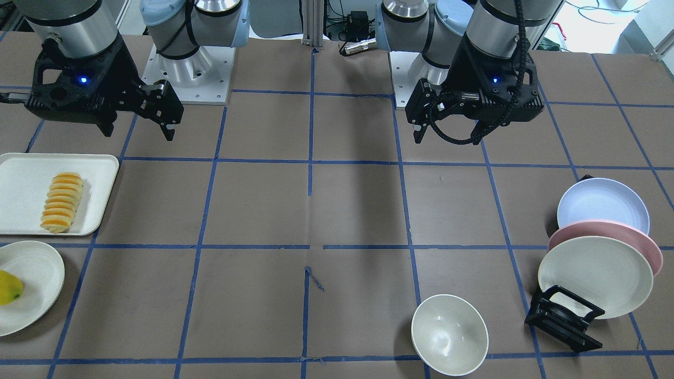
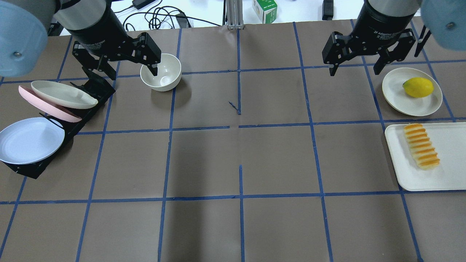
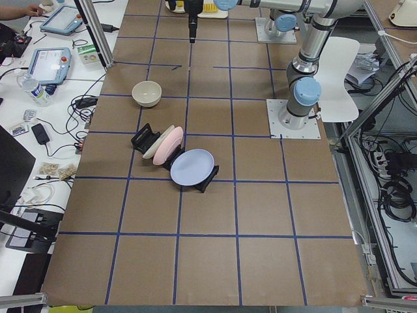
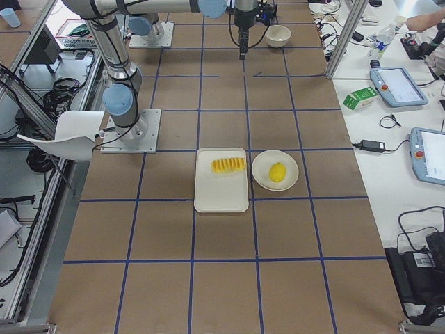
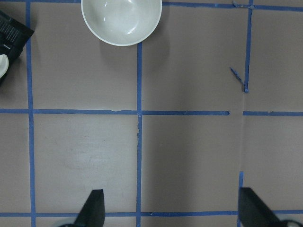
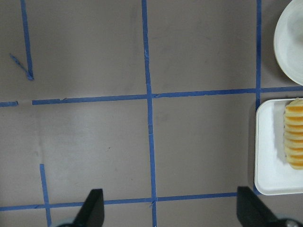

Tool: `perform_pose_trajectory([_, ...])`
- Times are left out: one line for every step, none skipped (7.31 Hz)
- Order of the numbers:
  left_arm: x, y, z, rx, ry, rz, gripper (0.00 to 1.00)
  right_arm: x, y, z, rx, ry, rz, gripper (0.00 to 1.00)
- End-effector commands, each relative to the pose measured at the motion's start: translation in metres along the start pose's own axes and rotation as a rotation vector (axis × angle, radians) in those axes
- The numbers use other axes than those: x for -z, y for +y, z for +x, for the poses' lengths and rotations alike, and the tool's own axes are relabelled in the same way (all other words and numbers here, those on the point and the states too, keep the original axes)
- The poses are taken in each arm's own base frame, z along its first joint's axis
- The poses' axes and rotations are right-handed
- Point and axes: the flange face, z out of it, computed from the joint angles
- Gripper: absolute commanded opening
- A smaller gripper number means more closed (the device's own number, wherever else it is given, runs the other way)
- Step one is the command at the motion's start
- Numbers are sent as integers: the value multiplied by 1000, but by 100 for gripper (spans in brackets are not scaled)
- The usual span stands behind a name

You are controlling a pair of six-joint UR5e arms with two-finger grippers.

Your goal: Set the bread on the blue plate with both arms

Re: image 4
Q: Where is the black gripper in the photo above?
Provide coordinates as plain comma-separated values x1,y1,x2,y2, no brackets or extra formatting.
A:
238,27,250,60

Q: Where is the yellow spiral bread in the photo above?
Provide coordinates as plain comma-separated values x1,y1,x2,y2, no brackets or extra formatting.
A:
211,157,246,173

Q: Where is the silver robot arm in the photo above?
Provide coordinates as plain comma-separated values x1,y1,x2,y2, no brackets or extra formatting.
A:
128,13,164,41
63,1,227,143

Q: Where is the cream round plate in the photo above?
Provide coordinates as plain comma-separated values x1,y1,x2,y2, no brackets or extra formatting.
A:
252,150,299,191

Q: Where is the cream bowl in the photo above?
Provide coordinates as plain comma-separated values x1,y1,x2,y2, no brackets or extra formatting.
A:
265,25,291,48

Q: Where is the yellow lemon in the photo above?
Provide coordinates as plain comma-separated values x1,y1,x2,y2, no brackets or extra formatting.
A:
268,162,286,183

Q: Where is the green white carton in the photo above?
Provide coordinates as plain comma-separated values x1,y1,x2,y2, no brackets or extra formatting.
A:
343,86,378,111

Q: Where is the white rectangular tray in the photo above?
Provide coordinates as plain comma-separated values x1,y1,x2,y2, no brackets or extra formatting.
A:
194,148,249,213

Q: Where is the plastic water bottle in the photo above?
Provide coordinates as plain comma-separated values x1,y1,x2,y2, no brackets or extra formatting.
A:
367,23,396,61

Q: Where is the far teach pendant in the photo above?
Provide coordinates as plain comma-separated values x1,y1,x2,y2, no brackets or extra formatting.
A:
369,67,428,107

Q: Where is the teach pendant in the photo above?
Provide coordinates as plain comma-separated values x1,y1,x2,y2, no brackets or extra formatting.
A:
409,127,444,185
369,67,428,107

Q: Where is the black power adapter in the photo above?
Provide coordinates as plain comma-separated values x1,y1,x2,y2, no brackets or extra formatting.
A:
360,140,386,153

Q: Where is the white chair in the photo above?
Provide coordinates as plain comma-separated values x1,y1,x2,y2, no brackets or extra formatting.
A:
16,110,105,199

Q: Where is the near teach pendant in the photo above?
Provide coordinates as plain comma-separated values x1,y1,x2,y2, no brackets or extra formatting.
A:
409,127,444,185

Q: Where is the blue paper cup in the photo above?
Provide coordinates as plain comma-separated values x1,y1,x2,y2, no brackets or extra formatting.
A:
0,8,22,28

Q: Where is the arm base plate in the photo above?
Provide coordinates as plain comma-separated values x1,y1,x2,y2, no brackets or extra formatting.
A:
129,20,174,49
100,109,161,154

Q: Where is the aluminium frame post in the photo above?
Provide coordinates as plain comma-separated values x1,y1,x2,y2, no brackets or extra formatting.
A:
326,0,368,79

